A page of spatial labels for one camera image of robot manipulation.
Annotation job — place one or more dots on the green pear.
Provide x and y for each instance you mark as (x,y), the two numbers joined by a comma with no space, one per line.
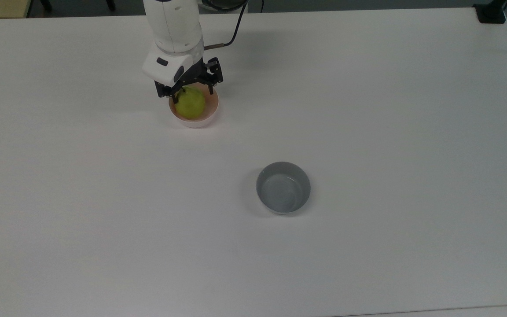
(190,105)

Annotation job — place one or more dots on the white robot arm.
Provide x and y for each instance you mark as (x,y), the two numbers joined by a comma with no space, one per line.
(172,22)

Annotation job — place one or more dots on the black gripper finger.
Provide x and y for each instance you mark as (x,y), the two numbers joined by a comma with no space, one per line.
(163,90)
(214,72)

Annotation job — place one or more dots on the grey bowl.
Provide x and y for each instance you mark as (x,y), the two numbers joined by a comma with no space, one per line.
(283,193)

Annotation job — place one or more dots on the pink bowl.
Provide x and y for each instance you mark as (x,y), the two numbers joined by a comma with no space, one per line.
(194,123)

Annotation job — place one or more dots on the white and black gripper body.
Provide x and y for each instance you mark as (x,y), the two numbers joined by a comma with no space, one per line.
(165,66)

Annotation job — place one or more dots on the black stand leg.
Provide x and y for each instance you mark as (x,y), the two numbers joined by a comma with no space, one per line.
(111,5)
(46,5)

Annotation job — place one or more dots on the black table clamp stand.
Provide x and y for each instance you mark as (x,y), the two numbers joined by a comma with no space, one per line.
(491,15)

